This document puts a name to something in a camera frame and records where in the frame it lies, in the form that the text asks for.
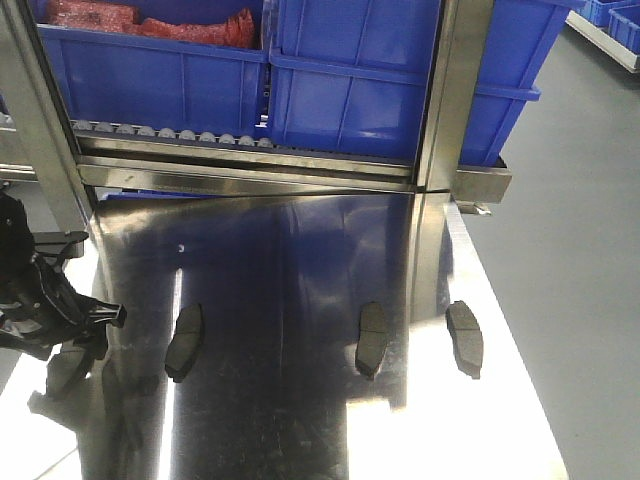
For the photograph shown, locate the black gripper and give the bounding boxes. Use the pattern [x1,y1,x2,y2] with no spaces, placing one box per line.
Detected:
[1,193,127,360]

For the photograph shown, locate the grey brake pad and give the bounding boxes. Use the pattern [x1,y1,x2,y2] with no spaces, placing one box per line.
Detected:
[164,303,205,383]
[46,345,95,400]
[445,300,484,380]
[355,302,388,379]

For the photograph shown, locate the roller track strip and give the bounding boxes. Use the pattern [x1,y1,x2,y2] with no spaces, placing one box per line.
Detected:
[71,120,274,148]

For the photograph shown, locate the left blue plastic bin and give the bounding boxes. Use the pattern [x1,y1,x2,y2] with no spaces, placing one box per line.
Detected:
[30,1,268,136]

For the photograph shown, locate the blue plastic bin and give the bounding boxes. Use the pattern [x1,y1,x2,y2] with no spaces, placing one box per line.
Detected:
[268,1,576,167]
[30,1,268,136]

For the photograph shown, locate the right blue plastic bin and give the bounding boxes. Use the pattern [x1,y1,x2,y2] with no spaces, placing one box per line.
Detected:
[268,1,576,167]

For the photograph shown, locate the distant blue bins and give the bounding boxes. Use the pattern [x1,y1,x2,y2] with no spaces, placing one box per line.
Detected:
[578,0,639,54]

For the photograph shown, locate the stainless steel rack frame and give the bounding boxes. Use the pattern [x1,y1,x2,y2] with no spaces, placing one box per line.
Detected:
[1,1,494,230]

